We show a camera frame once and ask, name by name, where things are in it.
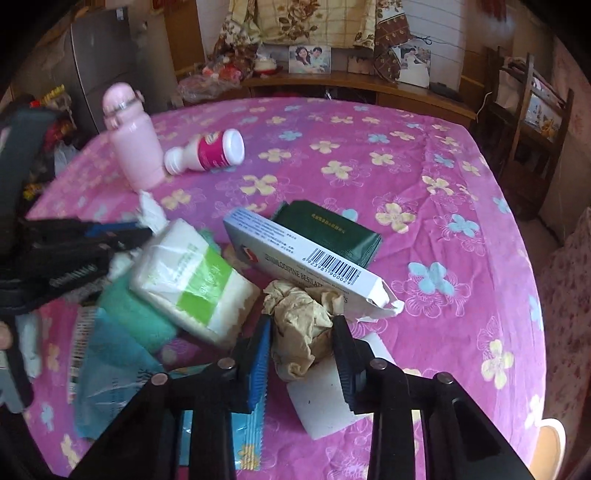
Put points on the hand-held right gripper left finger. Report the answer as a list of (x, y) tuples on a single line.
[(259, 364)]

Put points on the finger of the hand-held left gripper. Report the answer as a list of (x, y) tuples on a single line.
[(69, 277), (115, 237)]

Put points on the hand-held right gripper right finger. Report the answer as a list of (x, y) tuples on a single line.
[(345, 369)]

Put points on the white tissue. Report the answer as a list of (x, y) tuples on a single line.
[(152, 214)]

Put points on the white foam block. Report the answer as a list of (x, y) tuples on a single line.
[(318, 406)]

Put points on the brown paper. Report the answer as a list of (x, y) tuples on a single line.
[(300, 323)]

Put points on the teal cloth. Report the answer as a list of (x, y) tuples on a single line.
[(134, 318)]

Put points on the white tissue pack green label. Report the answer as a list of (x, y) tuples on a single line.
[(184, 277)]

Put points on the blue plastic packet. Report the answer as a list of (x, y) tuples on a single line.
[(111, 369)]

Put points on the white medicine box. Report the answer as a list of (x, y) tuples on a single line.
[(295, 258)]

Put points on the cream round bin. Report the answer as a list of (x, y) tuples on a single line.
[(551, 447)]

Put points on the person's left hand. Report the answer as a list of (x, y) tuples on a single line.
[(4, 337)]

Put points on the colourful snack bags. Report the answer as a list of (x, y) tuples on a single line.
[(57, 106)]

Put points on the pink water bottle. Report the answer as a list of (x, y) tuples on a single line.
[(134, 147)]

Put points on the grey refrigerator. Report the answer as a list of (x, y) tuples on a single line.
[(97, 60)]

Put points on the small white bottle pink label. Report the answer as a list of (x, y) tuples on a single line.
[(210, 150)]

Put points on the dark green packet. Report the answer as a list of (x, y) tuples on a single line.
[(332, 226)]

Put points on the clear plastic bag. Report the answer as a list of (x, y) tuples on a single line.
[(198, 87)]

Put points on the pink floral tablecloth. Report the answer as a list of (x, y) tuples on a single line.
[(415, 161)]

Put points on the red white plush toy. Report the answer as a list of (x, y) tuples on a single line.
[(267, 63)]

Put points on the wooden cabinet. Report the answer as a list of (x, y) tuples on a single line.
[(406, 94)]

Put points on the yellow checked floral cloth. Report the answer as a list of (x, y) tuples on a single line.
[(300, 18)]

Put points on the dark wooden chair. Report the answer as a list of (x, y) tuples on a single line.
[(521, 138)]

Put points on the black set-top box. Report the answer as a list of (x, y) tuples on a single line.
[(441, 90)]

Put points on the small brown photo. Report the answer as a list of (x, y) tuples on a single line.
[(359, 64)]

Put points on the wedding photo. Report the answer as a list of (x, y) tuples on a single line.
[(413, 67)]

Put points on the white plastic bag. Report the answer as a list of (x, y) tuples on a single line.
[(510, 87)]

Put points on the brown patterned cloth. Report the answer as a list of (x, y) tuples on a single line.
[(390, 37)]

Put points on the couple photo frame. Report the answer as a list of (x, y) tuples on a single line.
[(309, 59)]

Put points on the cartoon picture frame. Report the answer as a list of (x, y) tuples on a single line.
[(545, 115)]

